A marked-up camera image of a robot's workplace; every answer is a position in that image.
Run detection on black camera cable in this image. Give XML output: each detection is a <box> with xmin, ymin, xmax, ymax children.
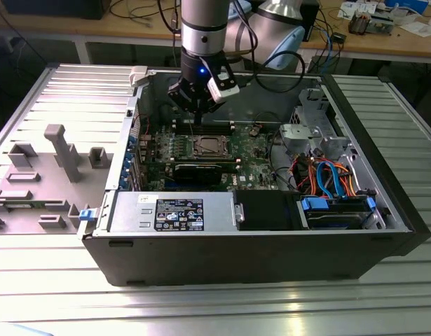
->
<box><xmin>232</xmin><ymin>0</ymin><xmax>306</xmax><ymax>94</ymax></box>

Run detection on CPU socket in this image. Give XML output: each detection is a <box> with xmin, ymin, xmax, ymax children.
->
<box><xmin>189</xmin><ymin>134</ymin><xmax>234</xmax><ymax>159</ymax></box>

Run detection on blue cable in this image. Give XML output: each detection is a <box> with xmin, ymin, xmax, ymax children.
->
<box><xmin>325</xmin><ymin>29</ymin><xmax>344</xmax><ymax>73</ymax></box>

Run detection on metal drive cage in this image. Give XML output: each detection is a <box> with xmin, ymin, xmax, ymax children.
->
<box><xmin>280</xmin><ymin>87</ymin><xmax>353</xmax><ymax>157</ymax></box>

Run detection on blue box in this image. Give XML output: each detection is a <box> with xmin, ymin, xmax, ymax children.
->
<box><xmin>383</xmin><ymin>0</ymin><xmax>430</xmax><ymax>15</ymax></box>

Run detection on wooden desk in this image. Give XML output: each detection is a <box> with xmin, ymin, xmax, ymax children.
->
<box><xmin>0</xmin><ymin>0</ymin><xmax>431</xmax><ymax>66</ymax></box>

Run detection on grey case latch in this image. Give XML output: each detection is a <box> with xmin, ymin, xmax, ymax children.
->
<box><xmin>129</xmin><ymin>65</ymin><xmax>149</xmax><ymax>88</ymax></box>

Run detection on grey metal device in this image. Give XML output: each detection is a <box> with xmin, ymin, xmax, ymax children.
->
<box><xmin>367</xmin><ymin>12</ymin><xmax>395</xmax><ymax>36</ymax></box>

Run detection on green motherboard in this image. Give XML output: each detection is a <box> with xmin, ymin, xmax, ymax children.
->
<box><xmin>137</xmin><ymin>120</ymin><xmax>293</xmax><ymax>192</ymax></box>

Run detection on orange wire bundle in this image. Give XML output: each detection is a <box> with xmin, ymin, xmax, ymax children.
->
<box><xmin>295</xmin><ymin>157</ymin><xmax>360</xmax><ymax>197</ymax></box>

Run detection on black PC case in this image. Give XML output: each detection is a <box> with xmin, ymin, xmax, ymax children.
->
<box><xmin>76</xmin><ymin>64</ymin><xmax>431</xmax><ymax>288</ymax></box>

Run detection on silver power supply unit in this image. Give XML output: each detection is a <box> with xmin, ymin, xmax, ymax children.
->
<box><xmin>109</xmin><ymin>191</ymin><xmax>237</xmax><ymax>234</ymax></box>

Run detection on metal heat sink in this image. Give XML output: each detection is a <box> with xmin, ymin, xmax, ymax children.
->
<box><xmin>348</xmin><ymin>9</ymin><xmax>369</xmax><ymax>35</ymax></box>

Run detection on white papers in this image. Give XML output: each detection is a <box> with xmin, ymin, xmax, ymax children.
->
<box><xmin>337</xmin><ymin>1</ymin><xmax>377</xmax><ymax>18</ymax></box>
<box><xmin>399</xmin><ymin>15</ymin><xmax>431</xmax><ymax>39</ymax></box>

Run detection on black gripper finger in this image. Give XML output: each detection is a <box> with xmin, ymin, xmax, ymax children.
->
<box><xmin>167</xmin><ymin>81</ymin><xmax>202</xmax><ymax>126</ymax></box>
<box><xmin>199</xmin><ymin>99</ymin><xmax>220</xmax><ymax>126</ymax></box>

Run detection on black graphics card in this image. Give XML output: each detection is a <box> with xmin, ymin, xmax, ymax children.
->
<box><xmin>172</xmin><ymin>161</ymin><xmax>225</xmax><ymax>186</ymax></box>

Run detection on hard disk in blue carrier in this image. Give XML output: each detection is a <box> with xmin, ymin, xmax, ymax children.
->
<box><xmin>299</xmin><ymin>195</ymin><xmax>377</xmax><ymax>230</ymax></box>

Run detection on grey parts rack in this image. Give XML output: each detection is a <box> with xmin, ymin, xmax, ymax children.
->
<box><xmin>0</xmin><ymin>124</ymin><xmax>114</xmax><ymax>235</ymax></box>

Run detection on metal socket cover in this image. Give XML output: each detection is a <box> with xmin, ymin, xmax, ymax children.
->
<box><xmin>191</xmin><ymin>134</ymin><xmax>233</xmax><ymax>158</ymax></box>

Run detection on large white camera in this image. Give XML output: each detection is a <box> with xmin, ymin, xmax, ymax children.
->
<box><xmin>207</xmin><ymin>71</ymin><xmax>240</xmax><ymax>104</ymax></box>

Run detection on blue wire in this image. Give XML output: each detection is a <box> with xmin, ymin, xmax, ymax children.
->
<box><xmin>316</xmin><ymin>159</ymin><xmax>346</xmax><ymax>200</ymax></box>

